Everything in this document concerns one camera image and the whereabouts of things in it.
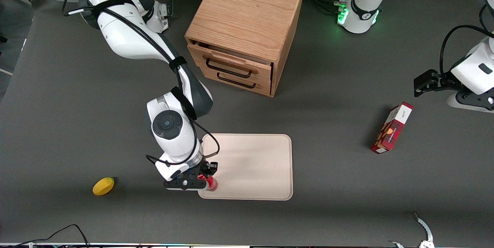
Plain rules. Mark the plain wooden drawer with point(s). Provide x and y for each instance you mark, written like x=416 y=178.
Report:
x=266 y=89

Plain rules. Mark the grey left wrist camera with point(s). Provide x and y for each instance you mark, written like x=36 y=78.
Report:
x=469 y=108

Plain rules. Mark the red coke bottle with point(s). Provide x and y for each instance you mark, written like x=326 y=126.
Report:
x=212 y=184

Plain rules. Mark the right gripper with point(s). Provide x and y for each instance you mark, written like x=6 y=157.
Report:
x=205 y=168

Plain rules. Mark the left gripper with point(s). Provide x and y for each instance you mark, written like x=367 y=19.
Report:
x=444 y=79

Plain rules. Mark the yellow lemon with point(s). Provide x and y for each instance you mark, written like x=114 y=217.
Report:
x=103 y=186

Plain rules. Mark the wooden drawer with notch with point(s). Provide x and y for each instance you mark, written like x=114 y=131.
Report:
x=231 y=57

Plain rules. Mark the beige rectangular tray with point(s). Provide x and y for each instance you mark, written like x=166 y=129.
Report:
x=254 y=167

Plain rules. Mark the wooden drawer cabinet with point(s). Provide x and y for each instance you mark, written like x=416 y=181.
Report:
x=247 y=9

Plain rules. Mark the red cracker box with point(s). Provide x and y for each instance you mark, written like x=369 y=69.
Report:
x=391 y=128

